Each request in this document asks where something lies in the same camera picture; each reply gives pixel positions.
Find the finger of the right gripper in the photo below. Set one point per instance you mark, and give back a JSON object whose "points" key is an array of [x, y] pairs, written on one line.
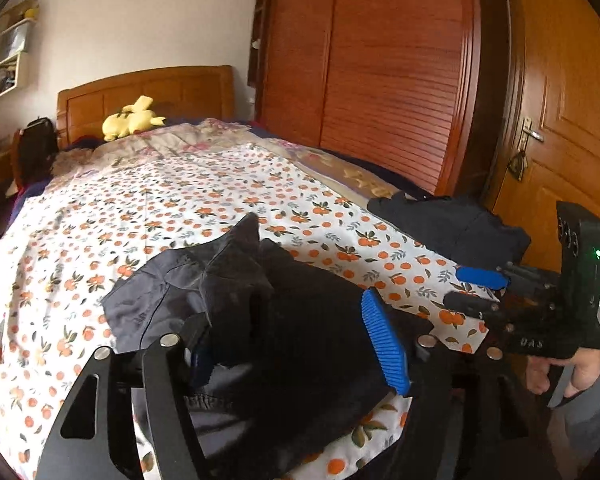
{"points": [[473, 306], [484, 278]]}

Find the dark folded clothes pile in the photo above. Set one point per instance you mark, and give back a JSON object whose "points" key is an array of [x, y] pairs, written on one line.
{"points": [[456, 228]]}

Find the metal door handle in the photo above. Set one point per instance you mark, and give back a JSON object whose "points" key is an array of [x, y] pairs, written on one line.
{"points": [[518, 164]]}

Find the wooden door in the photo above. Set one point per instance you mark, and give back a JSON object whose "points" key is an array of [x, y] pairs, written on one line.
{"points": [[554, 80]]}

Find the black jacket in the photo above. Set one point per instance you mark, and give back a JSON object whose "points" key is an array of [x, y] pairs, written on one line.
{"points": [[287, 366]]}

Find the yellow Pikachu plush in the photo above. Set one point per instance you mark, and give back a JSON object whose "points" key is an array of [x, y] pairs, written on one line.
{"points": [[134, 118]]}

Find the black backpack on chair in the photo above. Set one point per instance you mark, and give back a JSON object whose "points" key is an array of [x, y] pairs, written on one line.
{"points": [[33, 151]]}

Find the floral quilt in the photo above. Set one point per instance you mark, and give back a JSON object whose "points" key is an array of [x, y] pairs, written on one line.
{"points": [[213, 137]]}

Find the grey sleeve forearm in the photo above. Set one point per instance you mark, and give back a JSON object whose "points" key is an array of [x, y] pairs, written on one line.
{"points": [[575, 426]]}

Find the white wall shelf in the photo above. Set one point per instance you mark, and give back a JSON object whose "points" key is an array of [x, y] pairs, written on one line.
{"points": [[16, 27]]}

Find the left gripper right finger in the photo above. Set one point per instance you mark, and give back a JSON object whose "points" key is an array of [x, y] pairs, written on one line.
{"points": [[470, 415]]}

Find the orange print bed sheet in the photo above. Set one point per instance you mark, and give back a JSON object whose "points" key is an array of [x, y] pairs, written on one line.
{"points": [[103, 221]]}

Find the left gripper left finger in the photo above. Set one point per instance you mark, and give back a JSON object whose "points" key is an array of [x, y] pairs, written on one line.
{"points": [[93, 436]]}

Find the wooden louvered wardrobe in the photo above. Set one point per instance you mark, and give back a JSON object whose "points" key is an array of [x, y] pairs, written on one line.
{"points": [[414, 86]]}

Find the person's right hand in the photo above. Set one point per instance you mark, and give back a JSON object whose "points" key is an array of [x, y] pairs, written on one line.
{"points": [[586, 370]]}

